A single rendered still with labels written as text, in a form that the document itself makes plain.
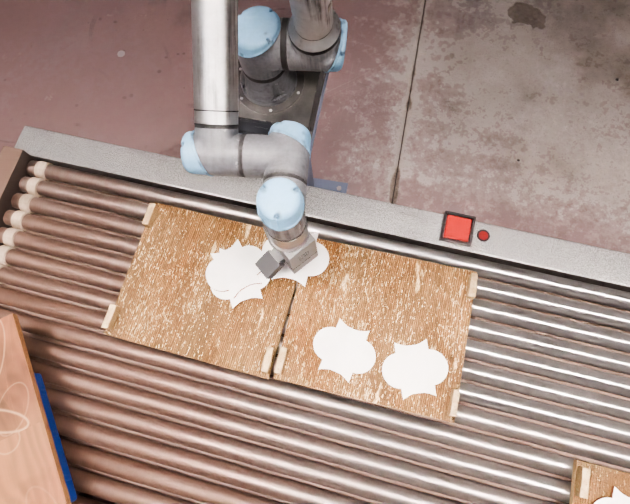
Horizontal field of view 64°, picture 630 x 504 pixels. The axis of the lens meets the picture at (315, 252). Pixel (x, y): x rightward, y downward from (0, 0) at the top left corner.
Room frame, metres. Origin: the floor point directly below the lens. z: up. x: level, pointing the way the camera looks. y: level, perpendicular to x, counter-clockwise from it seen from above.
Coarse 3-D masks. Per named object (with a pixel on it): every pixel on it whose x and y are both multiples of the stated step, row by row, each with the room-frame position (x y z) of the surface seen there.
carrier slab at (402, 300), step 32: (352, 256) 0.36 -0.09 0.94; (384, 256) 0.34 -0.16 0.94; (320, 288) 0.29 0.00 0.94; (352, 288) 0.28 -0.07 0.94; (384, 288) 0.26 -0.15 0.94; (416, 288) 0.25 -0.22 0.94; (448, 288) 0.24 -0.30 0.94; (288, 320) 0.23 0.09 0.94; (320, 320) 0.22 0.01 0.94; (352, 320) 0.20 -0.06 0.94; (384, 320) 0.19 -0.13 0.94; (416, 320) 0.18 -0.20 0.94; (448, 320) 0.16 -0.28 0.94; (288, 352) 0.15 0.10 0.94; (384, 352) 0.12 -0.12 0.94; (448, 352) 0.09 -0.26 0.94; (320, 384) 0.07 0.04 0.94; (352, 384) 0.06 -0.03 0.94; (384, 384) 0.05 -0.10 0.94; (448, 384) 0.03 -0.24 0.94; (448, 416) -0.04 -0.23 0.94
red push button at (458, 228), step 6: (450, 216) 0.42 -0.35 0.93; (456, 216) 0.41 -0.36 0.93; (450, 222) 0.40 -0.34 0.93; (456, 222) 0.40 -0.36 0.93; (462, 222) 0.40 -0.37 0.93; (468, 222) 0.39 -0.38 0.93; (450, 228) 0.39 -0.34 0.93; (456, 228) 0.38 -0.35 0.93; (462, 228) 0.38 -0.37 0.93; (468, 228) 0.38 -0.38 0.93; (444, 234) 0.37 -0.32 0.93; (450, 234) 0.37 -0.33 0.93; (456, 234) 0.37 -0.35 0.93; (462, 234) 0.37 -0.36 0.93; (468, 234) 0.36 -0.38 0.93; (462, 240) 0.35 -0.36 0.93
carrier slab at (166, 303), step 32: (160, 224) 0.52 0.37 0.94; (192, 224) 0.51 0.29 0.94; (224, 224) 0.50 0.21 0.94; (160, 256) 0.44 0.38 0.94; (192, 256) 0.43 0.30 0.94; (128, 288) 0.37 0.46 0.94; (160, 288) 0.36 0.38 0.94; (192, 288) 0.34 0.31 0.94; (288, 288) 0.30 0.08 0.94; (128, 320) 0.29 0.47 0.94; (160, 320) 0.28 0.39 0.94; (192, 320) 0.27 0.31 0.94; (224, 320) 0.25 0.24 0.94; (256, 320) 0.24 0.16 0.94; (192, 352) 0.19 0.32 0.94; (224, 352) 0.18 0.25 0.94; (256, 352) 0.17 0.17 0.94
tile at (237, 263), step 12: (228, 252) 0.41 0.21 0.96; (240, 252) 0.41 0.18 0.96; (252, 252) 0.40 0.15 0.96; (216, 264) 0.39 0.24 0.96; (228, 264) 0.38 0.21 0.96; (240, 264) 0.38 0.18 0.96; (252, 264) 0.37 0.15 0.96; (216, 276) 0.36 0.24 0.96; (228, 276) 0.35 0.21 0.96; (240, 276) 0.35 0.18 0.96; (252, 276) 0.34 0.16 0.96; (216, 288) 0.33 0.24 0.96; (228, 288) 0.32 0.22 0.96; (240, 288) 0.32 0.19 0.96
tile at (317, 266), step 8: (264, 248) 0.36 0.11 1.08; (272, 248) 0.36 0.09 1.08; (320, 248) 0.34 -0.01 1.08; (320, 256) 0.33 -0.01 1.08; (328, 256) 0.32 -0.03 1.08; (312, 264) 0.31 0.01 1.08; (320, 264) 0.31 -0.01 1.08; (280, 272) 0.31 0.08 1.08; (288, 272) 0.30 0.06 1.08; (304, 272) 0.30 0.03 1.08; (312, 272) 0.29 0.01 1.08; (320, 272) 0.29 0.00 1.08; (296, 280) 0.28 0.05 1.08; (304, 280) 0.28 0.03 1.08
